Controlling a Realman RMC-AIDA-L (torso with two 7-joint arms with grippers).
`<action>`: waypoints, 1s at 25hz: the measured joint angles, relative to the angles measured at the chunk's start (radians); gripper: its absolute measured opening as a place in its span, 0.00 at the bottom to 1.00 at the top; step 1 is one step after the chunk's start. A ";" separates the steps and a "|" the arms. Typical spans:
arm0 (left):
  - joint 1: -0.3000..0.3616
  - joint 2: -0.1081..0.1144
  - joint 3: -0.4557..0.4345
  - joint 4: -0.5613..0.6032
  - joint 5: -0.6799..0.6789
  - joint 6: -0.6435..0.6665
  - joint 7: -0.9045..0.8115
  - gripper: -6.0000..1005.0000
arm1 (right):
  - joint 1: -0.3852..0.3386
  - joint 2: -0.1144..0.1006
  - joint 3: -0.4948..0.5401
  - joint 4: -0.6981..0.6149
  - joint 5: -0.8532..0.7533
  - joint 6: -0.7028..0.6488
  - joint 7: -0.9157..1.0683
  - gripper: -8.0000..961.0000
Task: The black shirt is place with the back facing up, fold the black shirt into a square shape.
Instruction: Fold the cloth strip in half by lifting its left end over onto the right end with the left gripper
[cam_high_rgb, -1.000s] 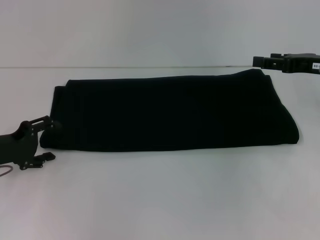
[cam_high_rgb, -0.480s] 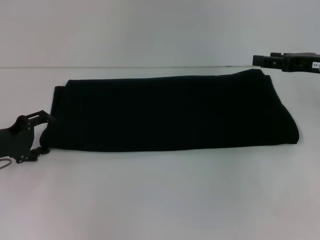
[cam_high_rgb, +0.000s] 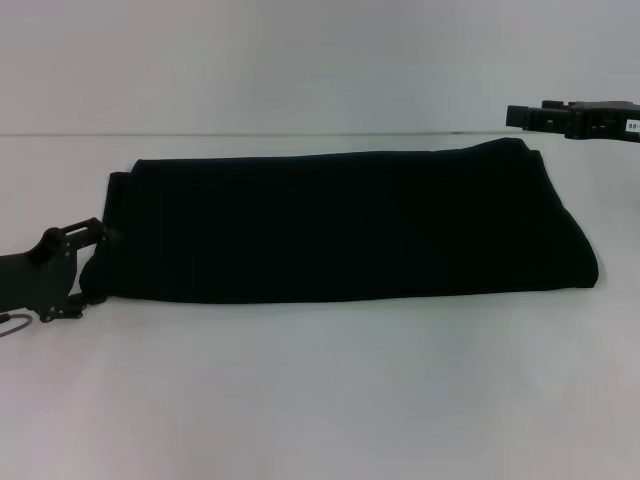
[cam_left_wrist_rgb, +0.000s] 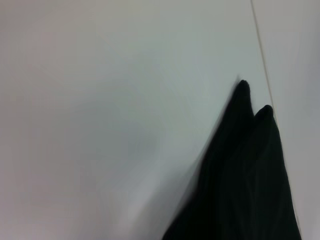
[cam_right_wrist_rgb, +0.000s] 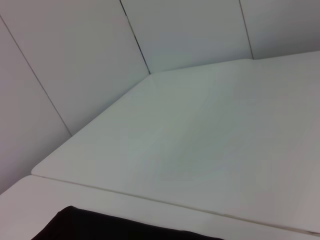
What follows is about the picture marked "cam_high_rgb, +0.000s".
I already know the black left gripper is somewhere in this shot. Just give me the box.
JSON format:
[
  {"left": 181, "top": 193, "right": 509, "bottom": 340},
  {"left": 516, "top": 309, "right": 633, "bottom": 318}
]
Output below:
[{"left": 0, "top": 215, "right": 124, "bottom": 324}]

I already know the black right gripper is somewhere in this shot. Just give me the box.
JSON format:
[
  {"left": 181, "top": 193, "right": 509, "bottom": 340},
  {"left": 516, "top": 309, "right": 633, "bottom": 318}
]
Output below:
[{"left": 505, "top": 99, "right": 640, "bottom": 142}]

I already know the black shirt with FREE print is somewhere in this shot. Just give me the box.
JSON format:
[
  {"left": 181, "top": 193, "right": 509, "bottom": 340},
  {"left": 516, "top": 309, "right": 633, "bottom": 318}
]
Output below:
[{"left": 79, "top": 138, "right": 600, "bottom": 304}]

